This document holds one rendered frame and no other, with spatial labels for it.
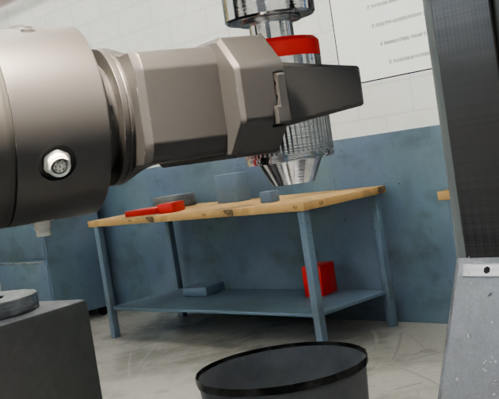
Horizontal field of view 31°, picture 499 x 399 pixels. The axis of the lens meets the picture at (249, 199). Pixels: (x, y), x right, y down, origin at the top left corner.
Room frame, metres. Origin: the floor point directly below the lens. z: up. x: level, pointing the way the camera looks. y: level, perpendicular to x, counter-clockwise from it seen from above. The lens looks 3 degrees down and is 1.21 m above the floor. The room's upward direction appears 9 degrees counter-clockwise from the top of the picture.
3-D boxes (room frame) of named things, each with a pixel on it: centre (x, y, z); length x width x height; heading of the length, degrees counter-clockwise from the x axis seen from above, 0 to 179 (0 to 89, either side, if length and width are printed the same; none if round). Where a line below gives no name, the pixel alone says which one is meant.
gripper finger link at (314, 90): (0.45, -0.04, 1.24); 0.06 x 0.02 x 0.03; 117
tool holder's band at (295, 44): (0.48, -0.02, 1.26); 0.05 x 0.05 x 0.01
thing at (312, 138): (0.48, -0.02, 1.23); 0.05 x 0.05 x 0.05
